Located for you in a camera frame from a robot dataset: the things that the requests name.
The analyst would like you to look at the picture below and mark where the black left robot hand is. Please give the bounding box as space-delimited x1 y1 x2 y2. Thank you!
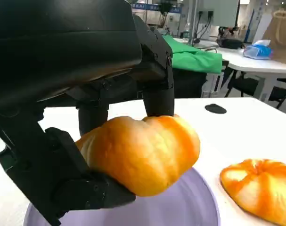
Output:
0 0 175 226

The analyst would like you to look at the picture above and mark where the orange white toy bread roll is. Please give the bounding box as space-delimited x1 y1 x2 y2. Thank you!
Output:
74 114 202 197
219 159 286 226

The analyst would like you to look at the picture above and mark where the black table drape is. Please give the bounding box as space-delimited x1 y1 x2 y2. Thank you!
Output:
172 68 207 99

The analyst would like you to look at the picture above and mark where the green cloth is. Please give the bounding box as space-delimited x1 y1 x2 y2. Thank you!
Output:
162 34 223 75

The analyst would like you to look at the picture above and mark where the grey machine cabinet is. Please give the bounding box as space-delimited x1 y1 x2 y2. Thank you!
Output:
199 0 240 27

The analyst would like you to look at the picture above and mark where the black table grommet hole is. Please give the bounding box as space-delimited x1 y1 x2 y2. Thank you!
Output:
204 103 228 115

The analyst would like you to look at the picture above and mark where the black device on desk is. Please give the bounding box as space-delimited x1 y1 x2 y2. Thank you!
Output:
216 25 245 50

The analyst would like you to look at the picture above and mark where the white workshop table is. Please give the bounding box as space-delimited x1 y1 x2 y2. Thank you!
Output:
204 40 286 102

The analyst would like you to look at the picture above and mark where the black folding chair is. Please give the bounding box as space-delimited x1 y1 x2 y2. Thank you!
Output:
268 76 286 116
224 69 261 97

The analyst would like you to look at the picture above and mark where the lilac plate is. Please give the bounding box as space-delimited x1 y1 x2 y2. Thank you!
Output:
22 166 221 226

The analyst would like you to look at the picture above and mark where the blue tissue pack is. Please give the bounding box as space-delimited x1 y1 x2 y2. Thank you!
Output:
242 39 274 61

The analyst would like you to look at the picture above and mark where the white leaning board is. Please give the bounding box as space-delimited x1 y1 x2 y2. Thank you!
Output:
252 11 273 45

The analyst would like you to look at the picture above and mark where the beige woven bag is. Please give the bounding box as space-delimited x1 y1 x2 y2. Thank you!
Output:
262 9 286 66

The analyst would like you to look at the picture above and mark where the blue wall banner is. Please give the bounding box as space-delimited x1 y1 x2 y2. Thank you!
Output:
131 1 182 14

